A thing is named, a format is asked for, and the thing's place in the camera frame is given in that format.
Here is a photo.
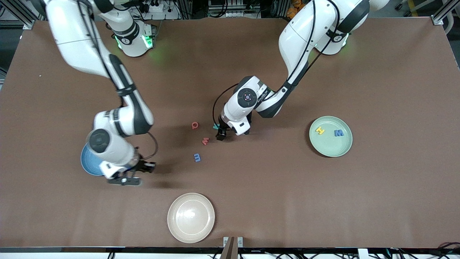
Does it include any blue plate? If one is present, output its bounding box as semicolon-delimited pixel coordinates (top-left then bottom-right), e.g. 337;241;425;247
80;142;108;177

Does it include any beige plate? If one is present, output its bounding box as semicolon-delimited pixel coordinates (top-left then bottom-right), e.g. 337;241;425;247
167;193;215;244

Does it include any green plate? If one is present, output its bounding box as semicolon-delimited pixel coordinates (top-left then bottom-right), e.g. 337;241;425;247
309;116;353;158

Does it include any white socket strip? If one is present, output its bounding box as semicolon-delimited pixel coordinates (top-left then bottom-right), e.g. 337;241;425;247
216;10;249;18

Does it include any white power strip with plugs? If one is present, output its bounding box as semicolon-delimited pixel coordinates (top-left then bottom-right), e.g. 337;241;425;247
138;0;169;13

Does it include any pile of orange items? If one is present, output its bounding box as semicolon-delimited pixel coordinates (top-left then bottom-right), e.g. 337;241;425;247
286;0;306;19

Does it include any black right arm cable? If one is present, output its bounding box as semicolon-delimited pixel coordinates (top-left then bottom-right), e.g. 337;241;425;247
77;0;158;160

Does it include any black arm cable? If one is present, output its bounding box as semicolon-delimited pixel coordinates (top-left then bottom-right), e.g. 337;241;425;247
212;0;340;126
77;0;158;160

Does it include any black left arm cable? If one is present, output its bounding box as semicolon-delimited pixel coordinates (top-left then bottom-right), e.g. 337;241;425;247
212;0;340;126

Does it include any camera mount post with brackets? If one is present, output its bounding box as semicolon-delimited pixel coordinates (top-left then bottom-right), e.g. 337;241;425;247
223;236;244;259

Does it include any aluminium frame bar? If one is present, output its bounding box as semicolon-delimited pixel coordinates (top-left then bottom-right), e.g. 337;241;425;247
431;0;460;35
0;0;51;30

